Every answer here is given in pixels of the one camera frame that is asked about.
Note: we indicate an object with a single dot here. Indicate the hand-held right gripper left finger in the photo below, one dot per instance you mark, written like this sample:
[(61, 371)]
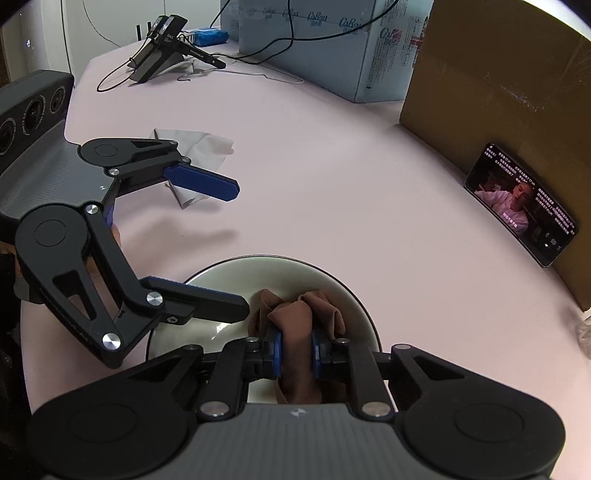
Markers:
[(277, 353)]

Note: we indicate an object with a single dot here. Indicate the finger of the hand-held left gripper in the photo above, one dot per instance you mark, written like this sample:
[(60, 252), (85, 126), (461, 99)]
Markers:
[(212, 304), (207, 182)]

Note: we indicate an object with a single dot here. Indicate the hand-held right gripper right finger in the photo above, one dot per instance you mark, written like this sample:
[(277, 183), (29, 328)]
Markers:
[(316, 353)]

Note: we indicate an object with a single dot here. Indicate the brown cleaning cloth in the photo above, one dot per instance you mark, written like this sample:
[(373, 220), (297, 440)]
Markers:
[(318, 309)]

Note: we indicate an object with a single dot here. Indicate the dark blue ceramic bowl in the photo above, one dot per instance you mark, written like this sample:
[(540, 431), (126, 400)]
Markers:
[(277, 277)]

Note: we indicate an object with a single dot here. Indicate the crumpled white tissue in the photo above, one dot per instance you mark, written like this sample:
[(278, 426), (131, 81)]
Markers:
[(207, 143)]

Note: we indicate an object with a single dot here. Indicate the white appliance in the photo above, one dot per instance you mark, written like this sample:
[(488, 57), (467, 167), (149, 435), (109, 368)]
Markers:
[(27, 50)]

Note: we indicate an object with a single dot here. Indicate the black device on stand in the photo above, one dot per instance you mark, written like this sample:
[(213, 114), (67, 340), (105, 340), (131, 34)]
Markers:
[(157, 60)]

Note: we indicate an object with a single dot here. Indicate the blue plastic packet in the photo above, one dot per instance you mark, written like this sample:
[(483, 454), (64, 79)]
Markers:
[(207, 36)]

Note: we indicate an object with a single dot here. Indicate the light blue printed carton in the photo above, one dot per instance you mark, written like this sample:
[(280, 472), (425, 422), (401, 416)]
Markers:
[(323, 55)]

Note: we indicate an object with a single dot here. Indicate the smartphone playing video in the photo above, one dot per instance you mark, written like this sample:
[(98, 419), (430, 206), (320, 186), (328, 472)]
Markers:
[(517, 203)]

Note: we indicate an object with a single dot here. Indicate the brown cardboard box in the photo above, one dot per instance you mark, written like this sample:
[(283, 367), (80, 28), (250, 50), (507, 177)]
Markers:
[(485, 69)]

